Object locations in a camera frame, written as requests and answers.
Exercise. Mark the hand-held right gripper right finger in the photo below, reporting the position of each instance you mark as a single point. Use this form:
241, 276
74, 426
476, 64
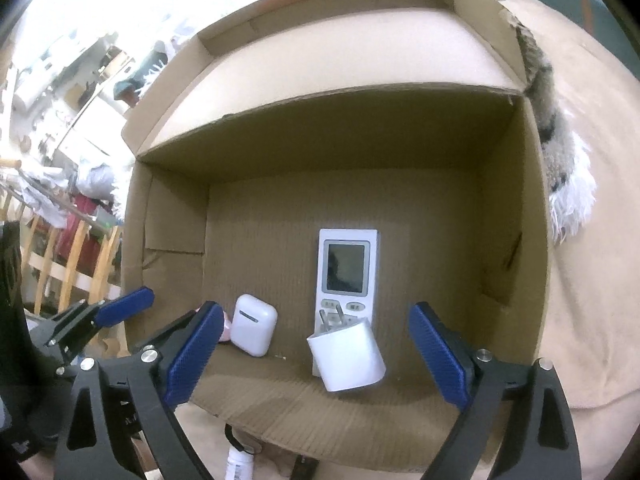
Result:
440, 355

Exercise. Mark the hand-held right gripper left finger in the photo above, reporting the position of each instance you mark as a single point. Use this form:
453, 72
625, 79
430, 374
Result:
192, 355

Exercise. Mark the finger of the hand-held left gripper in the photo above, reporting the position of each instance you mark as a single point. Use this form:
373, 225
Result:
122, 306

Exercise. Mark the white charger plug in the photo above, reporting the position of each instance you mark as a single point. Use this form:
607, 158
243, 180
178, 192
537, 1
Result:
345, 360

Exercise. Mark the white plastic bottle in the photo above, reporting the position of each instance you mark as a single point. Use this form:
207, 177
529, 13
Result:
239, 465

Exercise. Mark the brown cardboard box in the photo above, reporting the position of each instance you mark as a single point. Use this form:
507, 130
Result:
350, 200

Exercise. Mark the pink round case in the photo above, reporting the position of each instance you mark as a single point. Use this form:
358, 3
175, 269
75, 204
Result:
226, 330

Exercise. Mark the white charger cube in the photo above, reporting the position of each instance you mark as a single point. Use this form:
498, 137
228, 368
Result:
252, 325

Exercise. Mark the wooden chair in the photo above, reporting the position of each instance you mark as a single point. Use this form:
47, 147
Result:
75, 255

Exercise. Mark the red cloth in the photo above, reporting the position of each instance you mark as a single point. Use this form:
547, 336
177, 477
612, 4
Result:
80, 220

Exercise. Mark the white cloth pile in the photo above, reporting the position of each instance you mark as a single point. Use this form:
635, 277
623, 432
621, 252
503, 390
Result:
97, 182

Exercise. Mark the white remote control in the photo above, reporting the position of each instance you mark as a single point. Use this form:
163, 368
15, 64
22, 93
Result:
345, 260

